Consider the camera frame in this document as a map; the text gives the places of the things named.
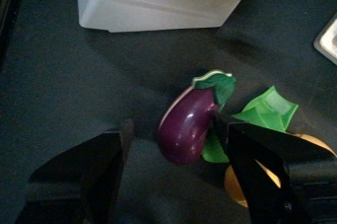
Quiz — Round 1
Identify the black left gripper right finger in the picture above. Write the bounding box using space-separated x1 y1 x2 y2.
211 112 337 224

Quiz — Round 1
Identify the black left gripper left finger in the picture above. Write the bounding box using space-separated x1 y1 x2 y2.
14 118 135 224

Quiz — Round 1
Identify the purple toy eggplant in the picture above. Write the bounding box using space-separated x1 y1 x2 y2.
155 69 237 166

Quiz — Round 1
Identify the white object at edge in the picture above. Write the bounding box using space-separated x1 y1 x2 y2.
311 14 337 66

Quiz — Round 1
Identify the white plastic container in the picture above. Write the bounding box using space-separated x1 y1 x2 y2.
74 0 280 34

